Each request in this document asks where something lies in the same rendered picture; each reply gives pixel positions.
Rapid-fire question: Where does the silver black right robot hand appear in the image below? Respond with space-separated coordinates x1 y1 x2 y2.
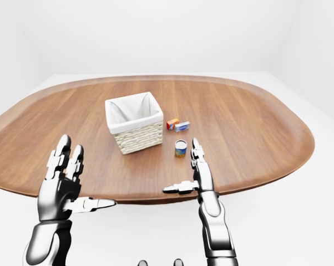
163 137 215 195

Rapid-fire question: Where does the white lined wicker basket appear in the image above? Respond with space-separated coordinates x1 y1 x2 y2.
104 91 164 156

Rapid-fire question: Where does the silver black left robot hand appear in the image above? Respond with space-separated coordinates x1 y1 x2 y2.
37 134 117 222

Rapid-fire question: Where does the orange red food box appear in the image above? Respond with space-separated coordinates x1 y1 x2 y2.
166 117 180 131

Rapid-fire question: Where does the blue yellow soup tin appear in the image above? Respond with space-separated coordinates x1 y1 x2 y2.
174 139 188 159

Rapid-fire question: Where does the blue white food box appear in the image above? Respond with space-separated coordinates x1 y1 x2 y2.
174 121 191 134

